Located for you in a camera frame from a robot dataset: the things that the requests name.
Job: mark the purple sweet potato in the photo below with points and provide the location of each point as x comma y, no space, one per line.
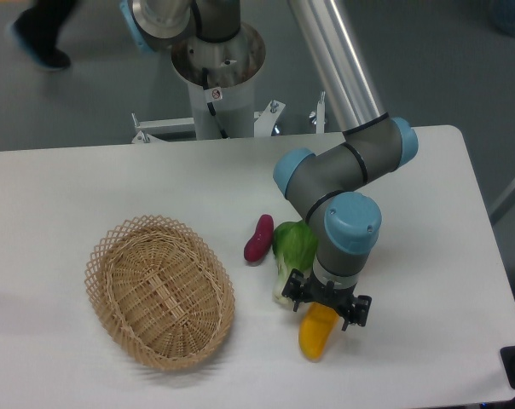
259,243

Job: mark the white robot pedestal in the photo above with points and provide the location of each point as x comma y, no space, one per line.
220,76

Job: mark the person's dark shoe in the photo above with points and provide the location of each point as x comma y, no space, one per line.
36,31

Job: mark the woven wicker basket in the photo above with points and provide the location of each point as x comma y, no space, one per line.
160,292

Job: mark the green bok choy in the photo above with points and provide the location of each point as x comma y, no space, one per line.
294,247

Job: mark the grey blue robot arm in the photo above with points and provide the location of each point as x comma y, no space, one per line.
324,189

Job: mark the white metal base frame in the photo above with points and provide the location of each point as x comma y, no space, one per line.
237,123

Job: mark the yellow mango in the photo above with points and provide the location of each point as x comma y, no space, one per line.
315,329

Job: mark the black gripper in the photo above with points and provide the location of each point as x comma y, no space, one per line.
352,309

